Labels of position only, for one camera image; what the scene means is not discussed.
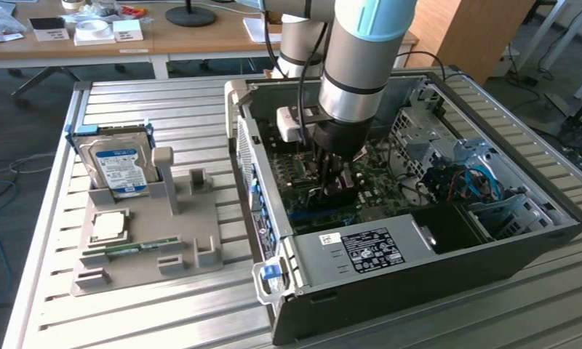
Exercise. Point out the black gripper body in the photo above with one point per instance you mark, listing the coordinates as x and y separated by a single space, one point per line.
341 140

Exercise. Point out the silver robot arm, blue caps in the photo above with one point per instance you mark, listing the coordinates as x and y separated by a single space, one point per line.
353 54

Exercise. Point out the green motherboard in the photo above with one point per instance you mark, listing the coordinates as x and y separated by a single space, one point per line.
378 192

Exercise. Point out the grey power supply unit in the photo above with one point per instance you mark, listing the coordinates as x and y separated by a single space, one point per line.
368 247

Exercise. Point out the blue case latch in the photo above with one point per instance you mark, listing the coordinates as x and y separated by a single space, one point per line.
269 272

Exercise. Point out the black open PC case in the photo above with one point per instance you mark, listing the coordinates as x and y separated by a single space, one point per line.
416 283

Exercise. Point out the white paper sheet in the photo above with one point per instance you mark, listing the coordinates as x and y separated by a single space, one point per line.
259 31

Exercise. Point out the grey parts rack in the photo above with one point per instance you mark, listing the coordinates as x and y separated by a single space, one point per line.
174 232

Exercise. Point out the metal disk bay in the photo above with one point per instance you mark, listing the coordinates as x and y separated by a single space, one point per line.
518 214

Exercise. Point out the wooden cabinet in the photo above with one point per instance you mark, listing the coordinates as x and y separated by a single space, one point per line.
470 36

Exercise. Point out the wooden desk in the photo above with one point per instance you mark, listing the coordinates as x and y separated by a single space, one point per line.
184 40

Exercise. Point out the hard disk, blue label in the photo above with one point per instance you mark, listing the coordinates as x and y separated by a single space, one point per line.
118 163

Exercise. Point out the green RAM stick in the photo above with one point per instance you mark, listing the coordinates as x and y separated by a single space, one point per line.
130 247

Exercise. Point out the black round lamp base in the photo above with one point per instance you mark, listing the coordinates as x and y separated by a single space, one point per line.
189 15

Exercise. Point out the silver CPU chip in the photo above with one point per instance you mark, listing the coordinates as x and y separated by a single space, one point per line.
108 226

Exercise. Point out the white square box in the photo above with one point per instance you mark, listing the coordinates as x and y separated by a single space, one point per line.
126 30

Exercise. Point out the white tape roll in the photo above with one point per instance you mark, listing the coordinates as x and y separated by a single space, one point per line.
93 28

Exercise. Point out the white box, black top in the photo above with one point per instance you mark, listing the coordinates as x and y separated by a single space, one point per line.
49 28

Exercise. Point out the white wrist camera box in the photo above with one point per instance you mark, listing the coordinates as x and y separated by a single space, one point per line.
287 125

